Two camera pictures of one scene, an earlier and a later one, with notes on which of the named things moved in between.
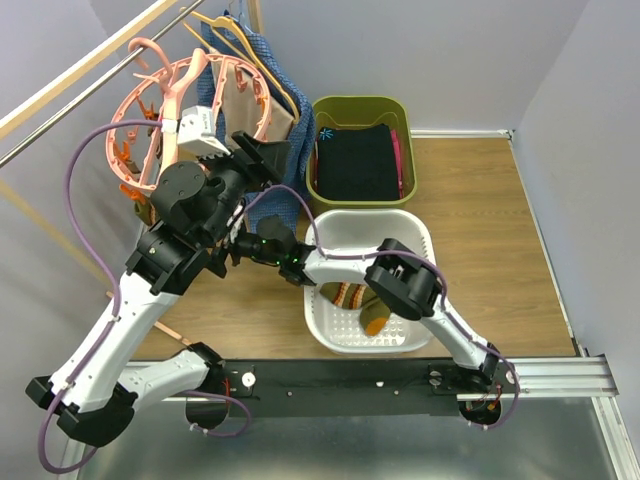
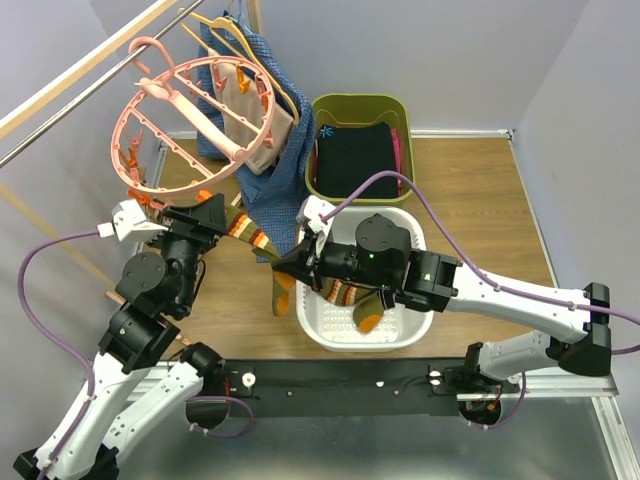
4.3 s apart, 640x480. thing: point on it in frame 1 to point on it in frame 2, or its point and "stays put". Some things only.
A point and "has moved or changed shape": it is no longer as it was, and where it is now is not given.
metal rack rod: (125, 61) stays put
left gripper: (257, 161) to (210, 222)
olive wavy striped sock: (375, 311) has moved or changed shape
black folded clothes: (356, 164) stays put
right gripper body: (236, 251) to (315, 262)
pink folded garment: (398, 162) stays put
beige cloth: (246, 107) stays put
